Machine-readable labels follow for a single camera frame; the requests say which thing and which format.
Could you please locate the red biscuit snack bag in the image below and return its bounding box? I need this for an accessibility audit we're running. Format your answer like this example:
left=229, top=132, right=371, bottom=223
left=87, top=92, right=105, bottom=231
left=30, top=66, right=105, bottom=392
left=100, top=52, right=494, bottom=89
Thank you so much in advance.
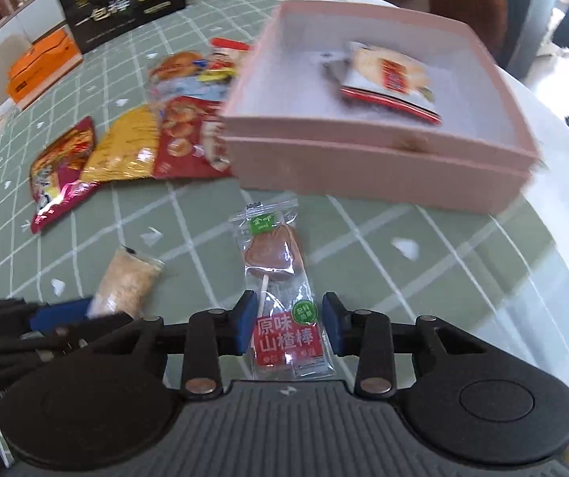
left=153, top=96, right=230, bottom=179

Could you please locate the small red yellow packet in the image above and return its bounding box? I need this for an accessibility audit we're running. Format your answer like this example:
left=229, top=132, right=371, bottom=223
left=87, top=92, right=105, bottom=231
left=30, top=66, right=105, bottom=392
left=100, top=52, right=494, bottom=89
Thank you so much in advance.
left=198, top=37, right=251, bottom=82

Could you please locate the yellow snack packet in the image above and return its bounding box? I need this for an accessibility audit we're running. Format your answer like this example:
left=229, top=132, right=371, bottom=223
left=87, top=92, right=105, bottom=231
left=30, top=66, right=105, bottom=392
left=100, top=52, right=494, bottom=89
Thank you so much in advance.
left=80, top=106, right=159, bottom=183

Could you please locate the orange box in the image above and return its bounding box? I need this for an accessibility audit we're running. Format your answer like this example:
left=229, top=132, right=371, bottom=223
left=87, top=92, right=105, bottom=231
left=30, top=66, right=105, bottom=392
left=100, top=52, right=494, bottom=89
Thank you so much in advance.
left=7, top=28, right=83, bottom=111

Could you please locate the white red snack packet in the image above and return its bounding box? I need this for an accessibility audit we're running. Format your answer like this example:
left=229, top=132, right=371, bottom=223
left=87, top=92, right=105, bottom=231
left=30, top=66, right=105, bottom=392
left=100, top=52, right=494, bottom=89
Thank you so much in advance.
left=322, top=41, right=442, bottom=125

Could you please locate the hawthorn lollipop clear wrapper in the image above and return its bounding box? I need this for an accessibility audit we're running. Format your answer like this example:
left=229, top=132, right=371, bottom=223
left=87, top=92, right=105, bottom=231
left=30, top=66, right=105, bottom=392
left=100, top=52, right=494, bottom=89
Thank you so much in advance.
left=229, top=198, right=335, bottom=380

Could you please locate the pink gift box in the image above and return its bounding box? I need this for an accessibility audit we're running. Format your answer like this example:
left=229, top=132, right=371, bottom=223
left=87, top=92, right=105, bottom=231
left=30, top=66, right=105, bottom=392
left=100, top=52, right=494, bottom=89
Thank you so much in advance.
left=221, top=0, right=540, bottom=214

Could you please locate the magenta spicy snack bag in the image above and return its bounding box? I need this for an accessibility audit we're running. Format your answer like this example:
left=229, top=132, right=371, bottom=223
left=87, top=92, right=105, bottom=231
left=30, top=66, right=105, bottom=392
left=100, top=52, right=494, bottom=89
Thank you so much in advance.
left=29, top=116, right=99, bottom=234

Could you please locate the clear bread snack bag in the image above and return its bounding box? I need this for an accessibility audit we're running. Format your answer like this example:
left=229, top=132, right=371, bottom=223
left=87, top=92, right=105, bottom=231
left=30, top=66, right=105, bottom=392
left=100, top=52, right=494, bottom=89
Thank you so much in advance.
left=145, top=50, right=204, bottom=103

